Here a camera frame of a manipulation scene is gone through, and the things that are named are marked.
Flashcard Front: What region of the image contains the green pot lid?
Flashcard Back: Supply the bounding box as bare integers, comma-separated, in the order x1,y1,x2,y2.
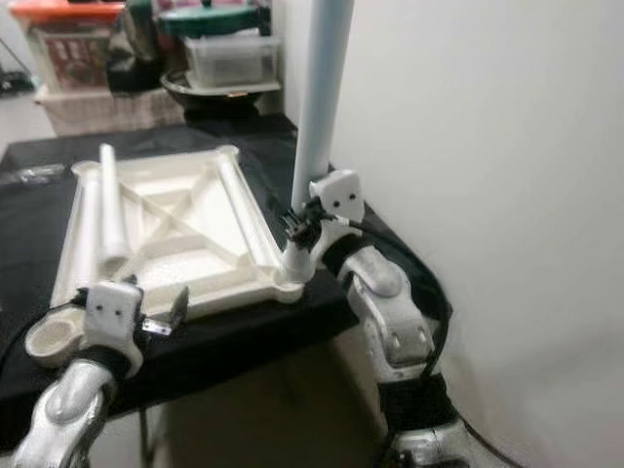
161,5,269,40

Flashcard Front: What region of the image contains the black coiled cable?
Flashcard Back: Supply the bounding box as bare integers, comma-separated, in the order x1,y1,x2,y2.
0,70,25,96

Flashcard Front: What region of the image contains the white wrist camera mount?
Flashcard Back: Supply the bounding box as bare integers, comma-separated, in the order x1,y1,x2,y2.
310,169,365,230
84,280,145,352

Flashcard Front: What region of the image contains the orange-lid storage box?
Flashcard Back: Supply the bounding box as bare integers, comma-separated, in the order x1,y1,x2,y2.
8,0,133,94

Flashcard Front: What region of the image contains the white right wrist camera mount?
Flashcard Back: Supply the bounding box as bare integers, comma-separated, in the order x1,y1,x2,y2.
310,169,365,230

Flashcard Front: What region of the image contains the black wok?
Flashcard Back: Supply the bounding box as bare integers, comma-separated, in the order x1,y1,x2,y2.
161,68,284,118

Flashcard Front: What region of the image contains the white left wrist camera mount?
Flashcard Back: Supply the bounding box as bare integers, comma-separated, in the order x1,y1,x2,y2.
84,280,145,352

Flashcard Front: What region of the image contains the clear plastic container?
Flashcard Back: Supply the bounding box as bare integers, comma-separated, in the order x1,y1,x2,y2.
185,37,279,89

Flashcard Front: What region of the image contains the patterned cloth covered stand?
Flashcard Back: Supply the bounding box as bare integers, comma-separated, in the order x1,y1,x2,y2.
39,88,181,137

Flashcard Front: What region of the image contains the black tablecloth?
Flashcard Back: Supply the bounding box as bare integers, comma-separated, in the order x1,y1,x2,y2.
0,115,454,449

